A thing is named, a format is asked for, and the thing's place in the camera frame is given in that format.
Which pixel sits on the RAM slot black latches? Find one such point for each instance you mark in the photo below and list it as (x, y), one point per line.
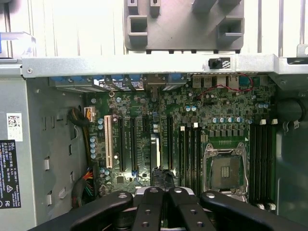
(201, 134)
(255, 163)
(188, 156)
(268, 163)

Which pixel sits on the open PC case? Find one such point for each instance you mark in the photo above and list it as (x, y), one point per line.
(48, 144)

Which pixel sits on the silver socket cover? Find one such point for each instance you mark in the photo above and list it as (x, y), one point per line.
(237, 193)

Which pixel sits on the short black expansion slot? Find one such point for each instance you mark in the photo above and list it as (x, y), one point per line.
(146, 125)

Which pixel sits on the RAM slot white latches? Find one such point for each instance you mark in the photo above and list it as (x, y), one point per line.
(274, 163)
(262, 163)
(182, 156)
(195, 156)

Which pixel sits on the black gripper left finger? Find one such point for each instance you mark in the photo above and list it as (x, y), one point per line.
(146, 211)

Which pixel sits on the green motherboard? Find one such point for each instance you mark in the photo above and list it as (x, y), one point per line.
(216, 108)

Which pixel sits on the white PCI expansion slot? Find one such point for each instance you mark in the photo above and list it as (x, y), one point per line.
(108, 144)

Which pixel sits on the grey power supply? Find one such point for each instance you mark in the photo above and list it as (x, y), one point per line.
(14, 96)

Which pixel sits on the CPU socket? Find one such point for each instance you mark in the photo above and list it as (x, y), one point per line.
(226, 168)

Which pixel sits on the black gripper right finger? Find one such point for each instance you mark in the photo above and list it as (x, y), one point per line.
(192, 214)

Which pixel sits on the grey parts rack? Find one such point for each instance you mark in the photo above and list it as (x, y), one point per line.
(180, 31)

